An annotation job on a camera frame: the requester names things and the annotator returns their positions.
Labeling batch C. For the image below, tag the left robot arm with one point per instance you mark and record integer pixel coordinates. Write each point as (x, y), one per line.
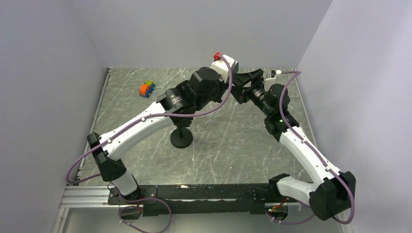
(175, 106)

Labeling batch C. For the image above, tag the black base beam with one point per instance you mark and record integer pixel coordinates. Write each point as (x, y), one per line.
(254, 198)

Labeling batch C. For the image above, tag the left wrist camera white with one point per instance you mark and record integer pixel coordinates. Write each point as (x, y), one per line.
(220, 66)

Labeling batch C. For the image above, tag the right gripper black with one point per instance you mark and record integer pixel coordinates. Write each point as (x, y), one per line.
(257, 79)

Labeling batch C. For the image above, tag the black microphone stand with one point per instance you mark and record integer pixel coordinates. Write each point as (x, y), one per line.
(181, 137)

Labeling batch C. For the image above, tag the orange blue toy car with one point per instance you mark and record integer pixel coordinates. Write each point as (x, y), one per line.
(147, 88)

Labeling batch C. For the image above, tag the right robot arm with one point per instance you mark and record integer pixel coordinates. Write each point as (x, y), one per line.
(331, 192)

